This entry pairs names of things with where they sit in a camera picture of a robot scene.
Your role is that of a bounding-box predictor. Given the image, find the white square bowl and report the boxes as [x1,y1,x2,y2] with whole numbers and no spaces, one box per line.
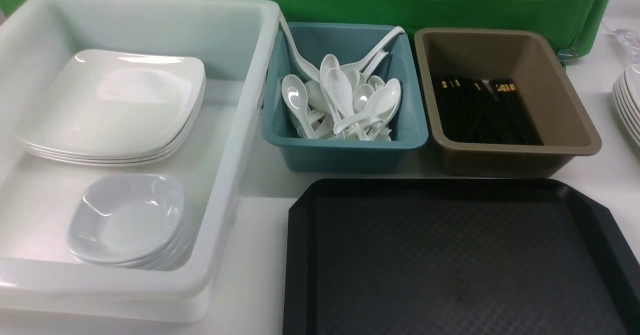
[66,173,189,264]

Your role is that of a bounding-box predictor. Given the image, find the large white square plate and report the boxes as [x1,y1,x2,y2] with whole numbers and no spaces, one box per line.
[14,49,206,158]

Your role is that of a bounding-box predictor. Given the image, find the white ceramic spoon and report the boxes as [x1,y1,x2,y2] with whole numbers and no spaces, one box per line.
[333,78,402,135]

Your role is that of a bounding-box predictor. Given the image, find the teal plastic bin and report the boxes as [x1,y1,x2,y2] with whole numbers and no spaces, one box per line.
[262,22,429,173]

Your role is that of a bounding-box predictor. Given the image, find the white spoon front left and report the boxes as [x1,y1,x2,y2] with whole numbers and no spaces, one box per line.
[281,74,318,139]

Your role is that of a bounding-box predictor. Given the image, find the white spoon centre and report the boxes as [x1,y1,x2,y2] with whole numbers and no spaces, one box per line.
[326,68,370,141]

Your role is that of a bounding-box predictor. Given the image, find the white ladle in teal bin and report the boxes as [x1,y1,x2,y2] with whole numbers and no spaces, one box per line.
[279,13,406,82]

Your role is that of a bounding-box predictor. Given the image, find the black serving tray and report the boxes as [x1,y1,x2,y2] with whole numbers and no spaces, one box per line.
[282,178,640,335]

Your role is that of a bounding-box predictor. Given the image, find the pile of black chopsticks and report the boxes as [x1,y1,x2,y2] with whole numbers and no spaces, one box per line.
[432,75,544,146]

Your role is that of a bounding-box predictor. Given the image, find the brown plastic bin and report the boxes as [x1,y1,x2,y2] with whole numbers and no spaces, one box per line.
[414,28,602,178]

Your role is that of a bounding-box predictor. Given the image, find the large white plastic bin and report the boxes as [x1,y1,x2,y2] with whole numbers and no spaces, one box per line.
[1,0,281,324]

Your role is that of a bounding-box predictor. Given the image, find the stack of white bowls in bin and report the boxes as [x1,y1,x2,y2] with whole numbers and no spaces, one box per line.
[70,203,194,271]

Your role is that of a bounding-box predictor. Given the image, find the stack of white plates in bin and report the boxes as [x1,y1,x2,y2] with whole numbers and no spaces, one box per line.
[20,85,206,167]

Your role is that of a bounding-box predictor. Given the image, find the stack of plates at right edge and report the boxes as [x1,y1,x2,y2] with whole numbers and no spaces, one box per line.
[612,64,640,146]

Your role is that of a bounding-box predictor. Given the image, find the clear plastic wrap at right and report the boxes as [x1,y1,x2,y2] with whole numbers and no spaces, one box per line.
[607,29,640,65]

